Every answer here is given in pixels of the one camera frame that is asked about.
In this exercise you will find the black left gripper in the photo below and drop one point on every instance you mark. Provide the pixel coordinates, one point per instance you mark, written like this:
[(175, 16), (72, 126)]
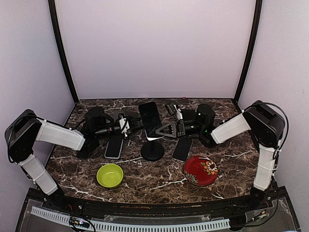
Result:
[(131, 119)]

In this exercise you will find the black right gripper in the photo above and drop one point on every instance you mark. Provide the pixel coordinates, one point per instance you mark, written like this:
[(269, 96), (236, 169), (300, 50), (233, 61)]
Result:
[(173, 125)]

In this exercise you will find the black phone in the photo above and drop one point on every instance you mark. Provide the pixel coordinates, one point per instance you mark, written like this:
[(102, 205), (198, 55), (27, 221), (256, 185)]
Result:
[(151, 120)]

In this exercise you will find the black pole phone stand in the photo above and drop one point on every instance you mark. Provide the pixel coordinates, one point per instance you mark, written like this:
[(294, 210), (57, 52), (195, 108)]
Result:
[(152, 151)]

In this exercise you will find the lavender phone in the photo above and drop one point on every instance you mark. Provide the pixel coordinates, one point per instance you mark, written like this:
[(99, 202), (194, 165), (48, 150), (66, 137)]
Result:
[(114, 148)]

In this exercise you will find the purple phone dark screen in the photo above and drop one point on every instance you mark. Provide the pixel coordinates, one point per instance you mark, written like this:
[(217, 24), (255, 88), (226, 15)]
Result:
[(84, 153)]

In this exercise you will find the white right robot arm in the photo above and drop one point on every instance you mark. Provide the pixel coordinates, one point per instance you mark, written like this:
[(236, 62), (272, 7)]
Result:
[(268, 128)]

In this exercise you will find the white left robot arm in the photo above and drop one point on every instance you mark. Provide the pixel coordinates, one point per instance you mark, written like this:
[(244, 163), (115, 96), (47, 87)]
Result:
[(29, 129)]

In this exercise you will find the phone in clear case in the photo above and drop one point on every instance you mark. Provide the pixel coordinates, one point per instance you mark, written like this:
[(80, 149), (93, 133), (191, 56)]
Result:
[(182, 149)]

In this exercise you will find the red floral plate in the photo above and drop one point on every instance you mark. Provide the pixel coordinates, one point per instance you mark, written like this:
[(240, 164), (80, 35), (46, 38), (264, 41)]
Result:
[(200, 171)]

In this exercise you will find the lime green bowl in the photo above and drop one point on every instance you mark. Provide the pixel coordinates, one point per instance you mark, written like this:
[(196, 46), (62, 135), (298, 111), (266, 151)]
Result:
[(110, 175)]

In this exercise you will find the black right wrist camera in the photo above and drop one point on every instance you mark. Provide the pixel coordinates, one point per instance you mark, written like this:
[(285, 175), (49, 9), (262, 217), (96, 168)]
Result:
[(205, 115)]

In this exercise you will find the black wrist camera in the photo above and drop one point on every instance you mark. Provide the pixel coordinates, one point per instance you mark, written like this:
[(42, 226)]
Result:
[(205, 115), (96, 119)]

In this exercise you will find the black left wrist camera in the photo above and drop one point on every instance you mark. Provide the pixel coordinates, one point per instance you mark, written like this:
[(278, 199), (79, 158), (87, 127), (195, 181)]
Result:
[(96, 119)]

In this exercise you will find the black front rail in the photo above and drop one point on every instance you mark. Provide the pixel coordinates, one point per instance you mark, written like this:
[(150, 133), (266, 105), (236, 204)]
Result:
[(235, 207)]

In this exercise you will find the white slotted cable duct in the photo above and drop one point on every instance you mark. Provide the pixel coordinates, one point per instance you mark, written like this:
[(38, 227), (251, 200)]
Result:
[(101, 226)]

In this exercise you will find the black right frame post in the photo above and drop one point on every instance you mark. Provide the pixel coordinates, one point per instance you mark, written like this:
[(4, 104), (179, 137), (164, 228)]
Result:
[(250, 49)]

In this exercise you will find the black frame post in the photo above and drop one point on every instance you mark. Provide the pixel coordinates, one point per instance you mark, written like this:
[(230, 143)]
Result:
[(61, 50), (250, 49)]

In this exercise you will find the black left frame post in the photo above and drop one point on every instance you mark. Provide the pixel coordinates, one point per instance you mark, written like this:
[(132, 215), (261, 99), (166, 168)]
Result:
[(61, 50)]

